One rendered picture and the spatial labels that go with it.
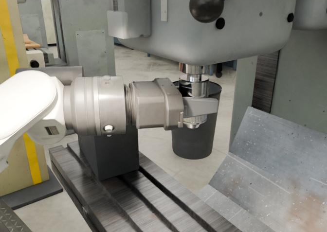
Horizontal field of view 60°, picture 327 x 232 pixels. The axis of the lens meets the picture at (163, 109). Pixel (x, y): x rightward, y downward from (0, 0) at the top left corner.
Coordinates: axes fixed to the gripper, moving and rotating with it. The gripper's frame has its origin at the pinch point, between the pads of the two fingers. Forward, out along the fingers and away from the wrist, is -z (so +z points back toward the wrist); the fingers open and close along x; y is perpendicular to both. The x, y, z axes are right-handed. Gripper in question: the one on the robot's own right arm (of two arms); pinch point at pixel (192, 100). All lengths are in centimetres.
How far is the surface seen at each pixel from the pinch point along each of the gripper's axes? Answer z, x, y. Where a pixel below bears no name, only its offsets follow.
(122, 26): 11.1, -7.2, -12.2
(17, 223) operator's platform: 58, 73, 84
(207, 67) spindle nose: -1.2, -2.1, -5.8
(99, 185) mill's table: 17.1, 24.5, 32.0
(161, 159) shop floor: -30, 177, 122
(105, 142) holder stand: 14.7, 24.9, 19.6
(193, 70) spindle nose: 0.9, -2.2, -5.5
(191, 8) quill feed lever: 5.8, -16.2, -14.5
